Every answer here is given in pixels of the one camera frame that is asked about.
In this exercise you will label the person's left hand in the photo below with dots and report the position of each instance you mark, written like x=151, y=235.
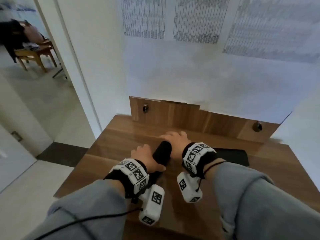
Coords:
x=142, y=154

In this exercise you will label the person's right hand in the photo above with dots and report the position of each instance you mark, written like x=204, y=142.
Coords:
x=178, y=144

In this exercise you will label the person's left thumb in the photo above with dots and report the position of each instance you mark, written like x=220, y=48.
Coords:
x=158, y=167

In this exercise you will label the person's right fingers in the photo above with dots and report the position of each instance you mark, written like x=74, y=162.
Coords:
x=172, y=136

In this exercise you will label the black cylinder object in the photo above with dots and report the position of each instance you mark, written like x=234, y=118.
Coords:
x=162, y=151

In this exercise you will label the person's right forearm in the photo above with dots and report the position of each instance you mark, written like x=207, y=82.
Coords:
x=257, y=202

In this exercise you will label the person's left forearm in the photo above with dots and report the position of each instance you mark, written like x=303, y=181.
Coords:
x=87, y=209

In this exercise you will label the wooden back panel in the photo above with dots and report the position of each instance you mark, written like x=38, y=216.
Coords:
x=180, y=117

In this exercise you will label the white marker left wrist band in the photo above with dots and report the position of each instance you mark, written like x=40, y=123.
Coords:
x=132, y=172

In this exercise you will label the white marker wrist band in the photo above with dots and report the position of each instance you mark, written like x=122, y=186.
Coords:
x=132, y=172
x=195, y=157

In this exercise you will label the white marker right wrist band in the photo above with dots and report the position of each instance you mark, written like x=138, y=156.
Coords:
x=195, y=157

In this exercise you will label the dark metal knob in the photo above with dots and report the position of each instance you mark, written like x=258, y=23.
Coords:
x=145, y=108
x=257, y=126

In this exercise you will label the flat black pouch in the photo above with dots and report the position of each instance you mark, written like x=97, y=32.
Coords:
x=235, y=157

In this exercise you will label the black stand leg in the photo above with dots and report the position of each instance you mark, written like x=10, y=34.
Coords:
x=60, y=72

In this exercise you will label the metal door latch plate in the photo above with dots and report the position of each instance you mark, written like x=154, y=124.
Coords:
x=16, y=136

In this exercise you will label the white door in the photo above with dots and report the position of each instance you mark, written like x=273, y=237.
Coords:
x=12, y=162

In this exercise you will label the large printed table paper sheet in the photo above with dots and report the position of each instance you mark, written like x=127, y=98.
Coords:
x=272, y=27

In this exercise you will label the wooden chair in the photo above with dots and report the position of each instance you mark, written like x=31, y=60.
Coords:
x=35, y=53

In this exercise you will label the pink bag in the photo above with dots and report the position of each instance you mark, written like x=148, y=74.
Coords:
x=33, y=33

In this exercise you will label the dark clothing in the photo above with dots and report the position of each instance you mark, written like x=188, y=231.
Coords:
x=11, y=37

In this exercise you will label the white right wrist camera block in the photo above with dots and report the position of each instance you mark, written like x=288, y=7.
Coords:
x=188, y=187

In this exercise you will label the white wrist camera block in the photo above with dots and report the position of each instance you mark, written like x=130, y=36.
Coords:
x=153, y=204
x=188, y=187

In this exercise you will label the white left wrist camera block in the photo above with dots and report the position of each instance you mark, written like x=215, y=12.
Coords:
x=153, y=204

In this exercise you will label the white door frame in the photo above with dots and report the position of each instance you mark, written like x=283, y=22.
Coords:
x=67, y=67

